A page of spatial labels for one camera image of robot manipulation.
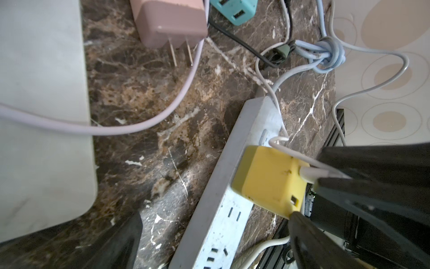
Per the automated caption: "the yellow plug adapter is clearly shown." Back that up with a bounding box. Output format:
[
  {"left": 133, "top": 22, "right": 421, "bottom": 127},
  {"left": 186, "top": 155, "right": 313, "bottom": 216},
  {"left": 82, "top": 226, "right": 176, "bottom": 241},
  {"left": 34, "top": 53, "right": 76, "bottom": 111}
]
[{"left": 231, "top": 146, "right": 310, "bottom": 219}]

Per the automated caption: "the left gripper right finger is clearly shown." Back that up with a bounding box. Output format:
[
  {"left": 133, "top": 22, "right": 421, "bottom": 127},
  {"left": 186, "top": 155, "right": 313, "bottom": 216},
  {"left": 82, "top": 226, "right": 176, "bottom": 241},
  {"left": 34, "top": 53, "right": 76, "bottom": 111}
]
[{"left": 288, "top": 211, "right": 364, "bottom": 269}]

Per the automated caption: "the black charger cable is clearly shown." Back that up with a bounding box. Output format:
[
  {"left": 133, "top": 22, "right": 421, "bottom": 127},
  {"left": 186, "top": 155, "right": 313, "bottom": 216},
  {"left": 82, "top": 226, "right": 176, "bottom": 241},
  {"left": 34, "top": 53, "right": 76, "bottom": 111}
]
[{"left": 207, "top": 0, "right": 296, "bottom": 69}]

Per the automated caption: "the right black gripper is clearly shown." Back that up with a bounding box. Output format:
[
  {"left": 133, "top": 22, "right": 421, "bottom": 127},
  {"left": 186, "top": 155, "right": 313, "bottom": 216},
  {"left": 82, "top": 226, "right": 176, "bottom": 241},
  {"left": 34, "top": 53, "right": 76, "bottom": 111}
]
[{"left": 310, "top": 143, "right": 430, "bottom": 269}]

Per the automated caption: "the grey cable bundle right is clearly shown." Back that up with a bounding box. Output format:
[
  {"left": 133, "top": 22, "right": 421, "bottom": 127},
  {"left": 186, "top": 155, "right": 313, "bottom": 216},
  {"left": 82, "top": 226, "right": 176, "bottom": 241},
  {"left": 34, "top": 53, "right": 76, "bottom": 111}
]
[{"left": 255, "top": 0, "right": 411, "bottom": 149}]

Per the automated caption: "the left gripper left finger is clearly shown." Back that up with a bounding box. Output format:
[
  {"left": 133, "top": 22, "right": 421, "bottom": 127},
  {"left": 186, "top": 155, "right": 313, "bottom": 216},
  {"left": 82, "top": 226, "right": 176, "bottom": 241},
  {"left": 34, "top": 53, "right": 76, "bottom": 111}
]
[{"left": 80, "top": 213, "right": 143, "bottom": 269}]

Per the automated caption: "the white coiled charger cable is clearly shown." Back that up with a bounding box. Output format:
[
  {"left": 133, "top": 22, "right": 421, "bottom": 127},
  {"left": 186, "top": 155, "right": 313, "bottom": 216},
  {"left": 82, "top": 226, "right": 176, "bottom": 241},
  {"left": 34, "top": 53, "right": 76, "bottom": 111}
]
[{"left": 0, "top": 0, "right": 211, "bottom": 137}]

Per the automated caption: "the white laptop centre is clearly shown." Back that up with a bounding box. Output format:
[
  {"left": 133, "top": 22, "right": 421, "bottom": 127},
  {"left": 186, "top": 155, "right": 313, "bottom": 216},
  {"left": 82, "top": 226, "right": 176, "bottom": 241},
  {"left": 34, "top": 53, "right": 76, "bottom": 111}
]
[{"left": 1, "top": 1, "right": 97, "bottom": 242}]

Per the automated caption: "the grey power strip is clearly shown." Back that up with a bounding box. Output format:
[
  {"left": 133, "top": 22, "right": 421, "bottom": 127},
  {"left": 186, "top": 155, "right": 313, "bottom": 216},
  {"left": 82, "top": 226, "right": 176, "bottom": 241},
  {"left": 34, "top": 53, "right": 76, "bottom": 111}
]
[{"left": 169, "top": 97, "right": 282, "bottom": 269}]

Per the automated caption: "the white power strip cable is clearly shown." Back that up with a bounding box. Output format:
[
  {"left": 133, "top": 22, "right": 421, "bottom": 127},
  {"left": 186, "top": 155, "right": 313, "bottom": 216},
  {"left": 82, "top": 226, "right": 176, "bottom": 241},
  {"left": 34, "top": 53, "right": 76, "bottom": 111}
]
[{"left": 234, "top": 235, "right": 291, "bottom": 269}]

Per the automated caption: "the teal plug adapter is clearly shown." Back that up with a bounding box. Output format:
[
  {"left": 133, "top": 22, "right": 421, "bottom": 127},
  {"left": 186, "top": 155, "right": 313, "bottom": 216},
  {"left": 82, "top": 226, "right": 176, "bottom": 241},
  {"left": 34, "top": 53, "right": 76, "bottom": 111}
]
[{"left": 209, "top": 0, "right": 258, "bottom": 26}]

